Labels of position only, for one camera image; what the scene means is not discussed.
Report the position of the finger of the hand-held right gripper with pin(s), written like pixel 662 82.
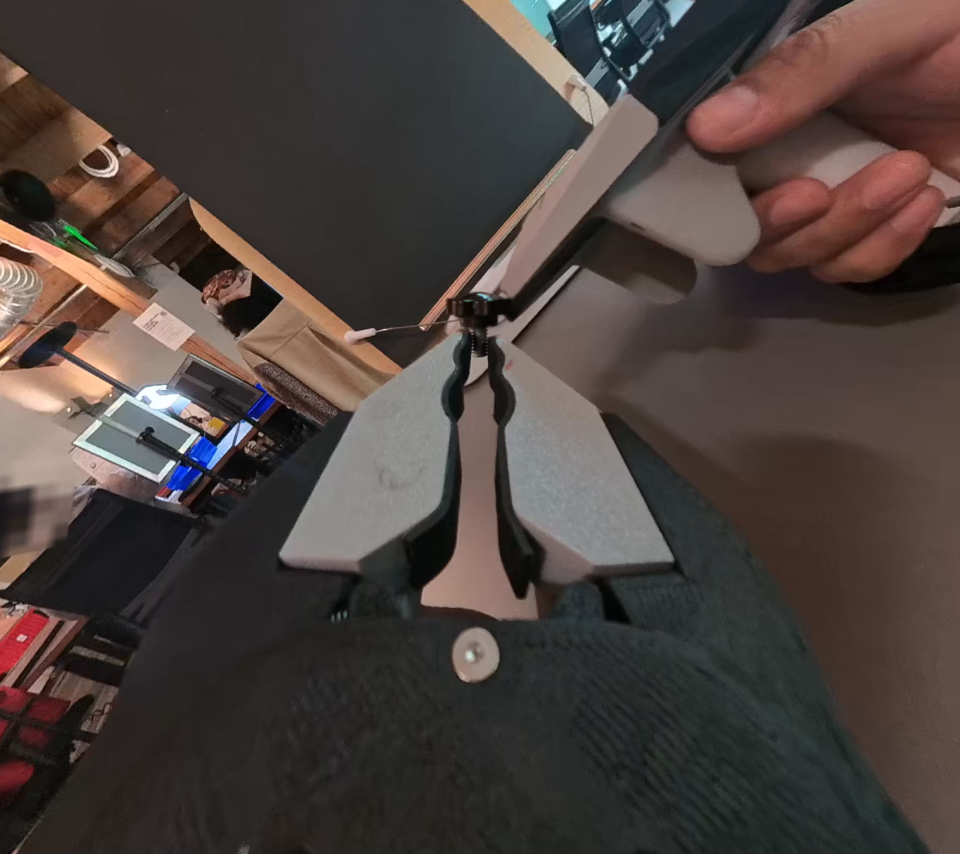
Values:
pixel 690 202
pixel 600 164

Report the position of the beige hanging cloth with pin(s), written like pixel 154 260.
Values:
pixel 308 359

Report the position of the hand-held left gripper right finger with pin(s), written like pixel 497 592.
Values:
pixel 585 494

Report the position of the white paper sign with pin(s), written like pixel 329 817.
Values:
pixel 162 326

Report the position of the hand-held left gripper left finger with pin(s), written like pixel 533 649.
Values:
pixel 368 494

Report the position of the silver ventilation duct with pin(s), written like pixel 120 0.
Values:
pixel 15 296

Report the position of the black office chair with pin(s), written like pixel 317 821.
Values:
pixel 593 37

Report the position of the person's right hand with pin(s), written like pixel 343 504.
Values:
pixel 885 59

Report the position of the small black knob screw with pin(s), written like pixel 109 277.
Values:
pixel 473 307

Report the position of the black computer monitor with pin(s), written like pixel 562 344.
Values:
pixel 270 89

